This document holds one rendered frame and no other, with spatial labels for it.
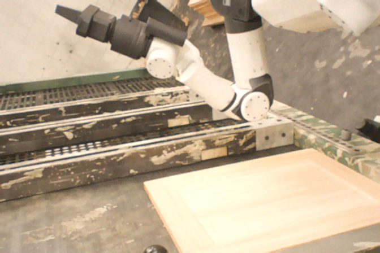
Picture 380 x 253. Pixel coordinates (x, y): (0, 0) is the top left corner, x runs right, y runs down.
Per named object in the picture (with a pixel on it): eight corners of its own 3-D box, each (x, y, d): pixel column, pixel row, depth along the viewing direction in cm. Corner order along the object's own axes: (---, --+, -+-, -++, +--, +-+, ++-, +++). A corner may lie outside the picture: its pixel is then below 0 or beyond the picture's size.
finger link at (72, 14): (57, 1, 93) (85, 12, 94) (54, 14, 94) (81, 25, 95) (56, 2, 91) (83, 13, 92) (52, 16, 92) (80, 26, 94)
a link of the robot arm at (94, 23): (94, -5, 98) (142, 14, 100) (82, 33, 102) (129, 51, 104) (82, 4, 87) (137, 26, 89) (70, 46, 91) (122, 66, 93)
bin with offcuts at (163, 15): (194, 16, 530) (152, -13, 503) (177, 51, 526) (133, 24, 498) (178, 21, 577) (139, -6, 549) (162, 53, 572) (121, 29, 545)
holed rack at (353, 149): (365, 152, 103) (365, 151, 102) (355, 155, 102) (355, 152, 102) (172, 62, 252) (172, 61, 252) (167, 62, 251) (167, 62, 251)
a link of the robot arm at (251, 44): (262, 99, 118) (249, 21, 109) (285, 112, 106) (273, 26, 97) (225, 111, 115) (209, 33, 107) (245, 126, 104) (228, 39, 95)
